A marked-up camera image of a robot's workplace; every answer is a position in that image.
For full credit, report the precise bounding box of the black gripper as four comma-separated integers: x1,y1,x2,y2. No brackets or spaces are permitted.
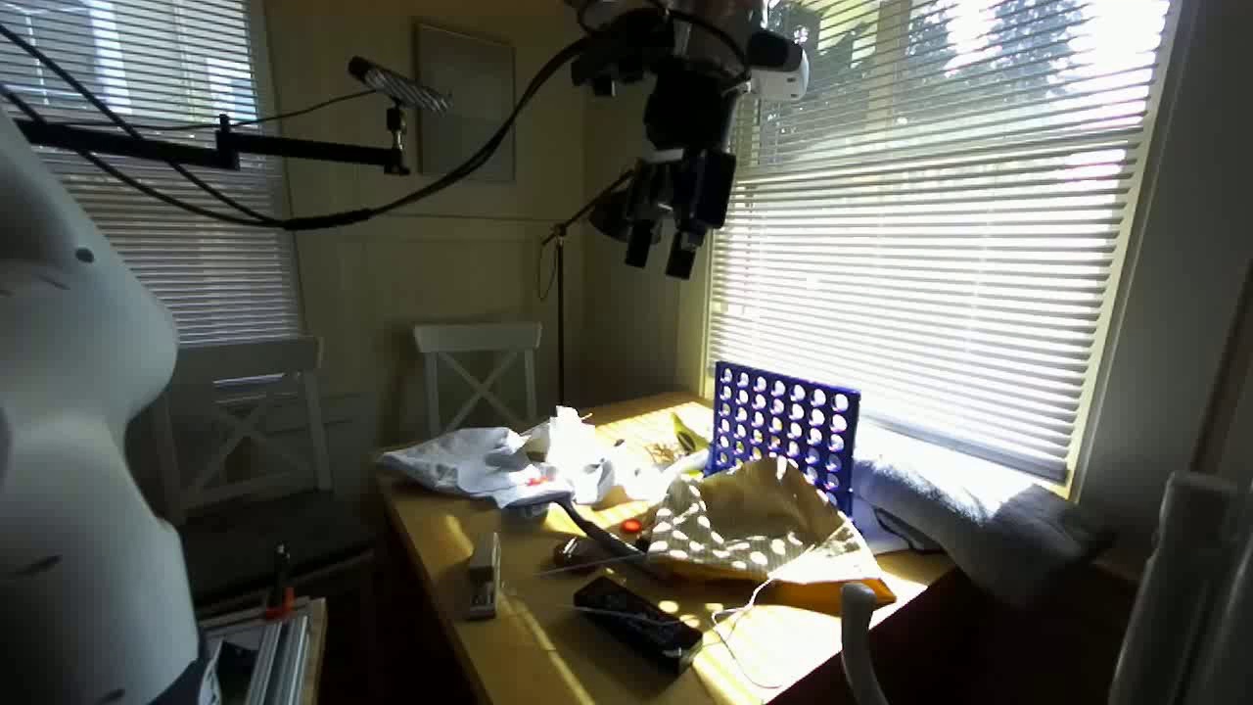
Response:
623,143,745,283

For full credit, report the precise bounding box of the large white window blind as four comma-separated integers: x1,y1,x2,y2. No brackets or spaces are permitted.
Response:
709,0,1181,483

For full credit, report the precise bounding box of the small white window blind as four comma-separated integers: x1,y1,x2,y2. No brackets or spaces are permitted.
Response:
0,0,306,348

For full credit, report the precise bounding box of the black stereo camera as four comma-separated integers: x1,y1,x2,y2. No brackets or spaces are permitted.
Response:
344,54,452,112

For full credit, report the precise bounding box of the black remote control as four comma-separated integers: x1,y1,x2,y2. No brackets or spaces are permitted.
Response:
568,569,704,678

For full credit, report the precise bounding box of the black camera boom bar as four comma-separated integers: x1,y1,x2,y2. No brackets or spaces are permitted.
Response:
12,112,420,180

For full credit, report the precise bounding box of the white box stack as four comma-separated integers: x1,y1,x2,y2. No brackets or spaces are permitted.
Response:
194,594,331,705

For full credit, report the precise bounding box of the folded grey towel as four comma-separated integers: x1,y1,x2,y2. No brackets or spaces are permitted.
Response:
856,424,1114,609

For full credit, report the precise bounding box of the blue perforated game grid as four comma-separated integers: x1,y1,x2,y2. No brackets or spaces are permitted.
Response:
704,357,865,515

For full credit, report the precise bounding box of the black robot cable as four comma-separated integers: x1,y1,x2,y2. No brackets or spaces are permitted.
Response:
0,18,604,235

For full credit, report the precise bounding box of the red handled tool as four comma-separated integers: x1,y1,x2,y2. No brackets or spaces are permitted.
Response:
263,539,301,620

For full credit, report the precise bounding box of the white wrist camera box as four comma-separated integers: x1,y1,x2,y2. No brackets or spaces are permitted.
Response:
750,27,812,107

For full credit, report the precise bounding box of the white cross-back chair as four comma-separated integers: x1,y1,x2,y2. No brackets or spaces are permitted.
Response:
412,315,545,434
153,334,384,601

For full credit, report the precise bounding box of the small dark gadget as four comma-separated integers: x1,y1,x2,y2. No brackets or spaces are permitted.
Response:
548,527,621,580

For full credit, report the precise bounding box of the white printed cloth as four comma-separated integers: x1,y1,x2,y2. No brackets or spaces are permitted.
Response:
378,403,621,513

